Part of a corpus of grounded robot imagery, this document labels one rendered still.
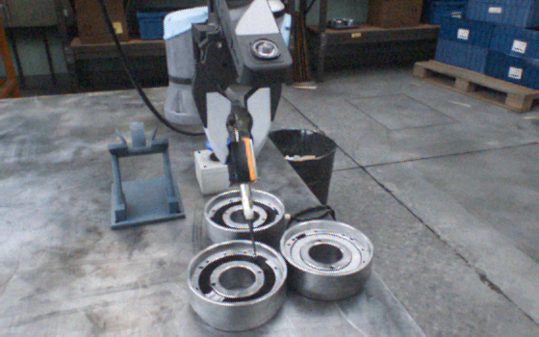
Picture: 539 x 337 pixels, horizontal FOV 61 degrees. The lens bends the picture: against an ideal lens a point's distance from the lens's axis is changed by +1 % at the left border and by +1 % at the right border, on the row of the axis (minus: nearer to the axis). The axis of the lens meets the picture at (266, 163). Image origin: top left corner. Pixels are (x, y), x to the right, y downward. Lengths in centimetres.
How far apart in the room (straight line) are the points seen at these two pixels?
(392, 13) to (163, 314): 429
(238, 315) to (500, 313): 146
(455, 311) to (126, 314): 141
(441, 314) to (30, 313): 143
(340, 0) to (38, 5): 277
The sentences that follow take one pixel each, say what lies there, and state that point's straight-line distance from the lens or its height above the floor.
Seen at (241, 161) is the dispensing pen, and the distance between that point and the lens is 50.
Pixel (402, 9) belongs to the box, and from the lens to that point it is 468.
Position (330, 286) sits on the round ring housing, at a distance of 49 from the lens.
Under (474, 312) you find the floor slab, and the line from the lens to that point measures 181.
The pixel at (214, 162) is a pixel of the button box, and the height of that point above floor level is 84.
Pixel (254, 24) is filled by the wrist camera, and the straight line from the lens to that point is 43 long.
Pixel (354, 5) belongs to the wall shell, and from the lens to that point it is 500.
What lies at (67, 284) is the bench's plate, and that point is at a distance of 58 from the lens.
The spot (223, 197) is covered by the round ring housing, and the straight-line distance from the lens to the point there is 62.
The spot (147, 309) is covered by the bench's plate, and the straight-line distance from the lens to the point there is 52.
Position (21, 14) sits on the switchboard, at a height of 65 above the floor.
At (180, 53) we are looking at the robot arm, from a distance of 97.
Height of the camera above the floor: 115
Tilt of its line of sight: 26 degrees down
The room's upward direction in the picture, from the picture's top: straight up
